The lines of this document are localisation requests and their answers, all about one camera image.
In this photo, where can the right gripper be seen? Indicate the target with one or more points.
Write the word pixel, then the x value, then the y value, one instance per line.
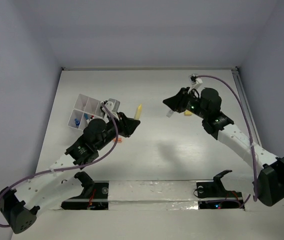
pixel 177 101

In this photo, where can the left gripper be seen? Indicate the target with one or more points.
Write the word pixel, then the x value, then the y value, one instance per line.
pixel 126 125

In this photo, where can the yellow glue tube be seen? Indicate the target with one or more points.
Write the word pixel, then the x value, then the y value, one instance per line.
pixel 138 112

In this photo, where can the grey pencil shaped case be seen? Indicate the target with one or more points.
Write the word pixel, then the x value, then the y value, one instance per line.
pixel 170 113

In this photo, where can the yellow eraser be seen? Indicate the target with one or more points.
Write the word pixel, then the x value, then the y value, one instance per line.
pixel 187 113

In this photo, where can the blue capped white marker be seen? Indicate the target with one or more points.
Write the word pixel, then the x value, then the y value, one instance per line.
pixel 86 116

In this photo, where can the blue clear glue bottle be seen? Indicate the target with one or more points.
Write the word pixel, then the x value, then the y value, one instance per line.
pixel 77 122

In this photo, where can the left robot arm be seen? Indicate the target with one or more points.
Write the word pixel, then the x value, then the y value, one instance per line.
pixel 22 202

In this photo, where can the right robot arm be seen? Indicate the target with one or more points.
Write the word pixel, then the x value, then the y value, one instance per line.
pixel 267 181

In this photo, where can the orange eraser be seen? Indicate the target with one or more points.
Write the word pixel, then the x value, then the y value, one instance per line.
pixel 119 140

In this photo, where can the white divided organizer tray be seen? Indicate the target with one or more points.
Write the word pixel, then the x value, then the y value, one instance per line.
pixel 85 105

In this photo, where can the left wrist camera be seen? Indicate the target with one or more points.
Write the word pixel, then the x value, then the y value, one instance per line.
pixel 112 105

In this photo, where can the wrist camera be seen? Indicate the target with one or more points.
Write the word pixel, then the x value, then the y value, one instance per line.
pixel 112 105
pixel 195 81

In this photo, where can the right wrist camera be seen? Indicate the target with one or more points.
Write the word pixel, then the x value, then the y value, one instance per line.
pixel 195 81

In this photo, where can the aluminium rail right side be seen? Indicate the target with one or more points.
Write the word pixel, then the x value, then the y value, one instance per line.
pixel 248 117

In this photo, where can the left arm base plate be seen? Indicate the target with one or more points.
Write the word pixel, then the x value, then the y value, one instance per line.
pixel 95 200

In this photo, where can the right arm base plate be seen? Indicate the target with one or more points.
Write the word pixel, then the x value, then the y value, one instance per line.
pixel 213 196

